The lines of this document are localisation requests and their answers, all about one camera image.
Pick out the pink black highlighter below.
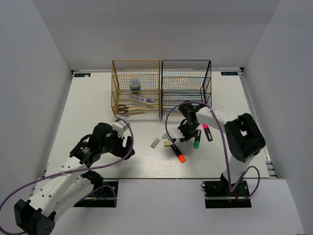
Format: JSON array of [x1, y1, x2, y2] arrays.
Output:
[[202, 124, 213, 141]]

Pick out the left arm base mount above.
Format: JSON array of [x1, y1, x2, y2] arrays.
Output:
[[74, 181, 119, 208]]

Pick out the green correction tape dispenser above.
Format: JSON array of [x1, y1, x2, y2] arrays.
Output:
[[162, 133, 171, 141]]

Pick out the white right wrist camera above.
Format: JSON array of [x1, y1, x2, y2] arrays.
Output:
[[168, 127, 185, 143]]

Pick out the small beige eraser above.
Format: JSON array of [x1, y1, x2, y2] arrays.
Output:
[[163, 141, 171, 147]]

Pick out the round blue white tape tin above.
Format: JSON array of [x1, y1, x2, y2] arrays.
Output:
[[129, 78, 141, 92]]

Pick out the orange black highlighter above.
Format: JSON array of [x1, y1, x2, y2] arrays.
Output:
[[170, 143, 186, 163]]

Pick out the green black highlighter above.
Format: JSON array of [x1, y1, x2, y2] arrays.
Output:
[[193, 136, 201, 149]]

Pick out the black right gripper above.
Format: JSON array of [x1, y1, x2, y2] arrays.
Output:
[[176, 121, 199, 143]]

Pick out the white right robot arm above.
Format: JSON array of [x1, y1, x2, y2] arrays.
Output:
[[176, 100, 266, 195]]

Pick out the black handled scissors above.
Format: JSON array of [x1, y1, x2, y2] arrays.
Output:
[[117, 104, 145, 115]]

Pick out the gold wire mesh basket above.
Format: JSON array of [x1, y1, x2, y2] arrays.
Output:
[[111, 59, 161, 119]]

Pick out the grey white eraser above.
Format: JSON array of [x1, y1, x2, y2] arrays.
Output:
[[151, 138, 160, 148]]

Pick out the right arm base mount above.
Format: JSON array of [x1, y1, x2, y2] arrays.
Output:
[[201, 181, 252, 209]]

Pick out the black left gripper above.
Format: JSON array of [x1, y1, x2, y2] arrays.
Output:
[[101, 128, 135, 159]]

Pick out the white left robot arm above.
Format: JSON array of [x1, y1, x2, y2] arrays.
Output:
[[14, 118, 135, 235]]

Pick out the black wire mesh basket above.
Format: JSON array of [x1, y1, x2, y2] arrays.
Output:
[[160, 60, 212, 119]]

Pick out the left blue table label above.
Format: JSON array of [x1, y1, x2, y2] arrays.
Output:
[[74, 73, 91, 77]]

